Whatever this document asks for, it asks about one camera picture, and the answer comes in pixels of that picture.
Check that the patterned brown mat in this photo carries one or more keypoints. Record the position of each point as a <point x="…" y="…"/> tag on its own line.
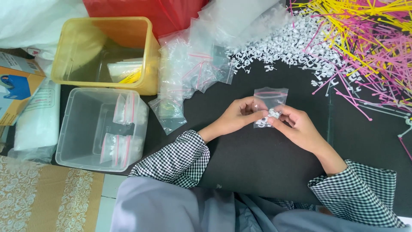
<point x="48" y="196"/>

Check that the person's left hand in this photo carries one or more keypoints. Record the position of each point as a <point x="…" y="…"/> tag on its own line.
<point x="236" y="115"/>

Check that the small clear zip bag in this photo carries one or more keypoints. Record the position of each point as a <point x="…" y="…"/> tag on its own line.
<point x="269" y="106"/>

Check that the filled zip bag of clips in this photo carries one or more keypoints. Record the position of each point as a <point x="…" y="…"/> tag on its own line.
<point x="117" y="150"/>
<point x="127" y="108"/>

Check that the person's right hand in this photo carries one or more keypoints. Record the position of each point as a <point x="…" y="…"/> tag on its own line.
<point x="297" y="129"/>

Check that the white foam sheet pack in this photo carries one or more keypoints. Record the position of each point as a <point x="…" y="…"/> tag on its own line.
<point x="38" y="119"/>

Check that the black table mat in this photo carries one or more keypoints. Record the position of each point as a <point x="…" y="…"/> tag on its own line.
<point x="264" y="154"/>

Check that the yellow plastic tub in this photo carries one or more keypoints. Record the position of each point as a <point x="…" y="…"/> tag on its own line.
<point x="106" y="53"/>

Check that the clear plastic tub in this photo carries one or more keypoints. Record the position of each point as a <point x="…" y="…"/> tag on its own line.
<point x="96" y="129"/>

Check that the packets inside yellow tub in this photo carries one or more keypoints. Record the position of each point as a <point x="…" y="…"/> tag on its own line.
<point x="125" y="71"/>

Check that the red plastic bag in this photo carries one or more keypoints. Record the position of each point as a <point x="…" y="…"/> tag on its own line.
<point x="154" y="13"/>

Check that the pile of empty zip bags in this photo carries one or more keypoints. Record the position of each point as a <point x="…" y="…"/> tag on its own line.
<point x="199" y="64"/>

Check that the white plastic bag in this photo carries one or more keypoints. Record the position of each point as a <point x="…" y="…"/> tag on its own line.
<point x="32" y="22"/>

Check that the person's grey skirt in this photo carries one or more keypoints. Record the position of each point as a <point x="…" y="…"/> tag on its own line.
<point x="225" y="209"/>

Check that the cardboard box with blue print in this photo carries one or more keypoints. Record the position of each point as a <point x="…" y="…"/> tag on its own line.
<point x="14" y="88"/>

